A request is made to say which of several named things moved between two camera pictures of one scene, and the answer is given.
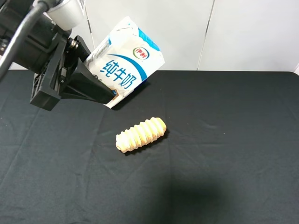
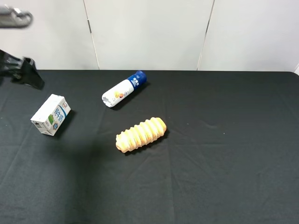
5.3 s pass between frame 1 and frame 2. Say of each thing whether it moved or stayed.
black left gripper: moved
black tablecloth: stayed
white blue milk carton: moved
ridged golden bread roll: stayed
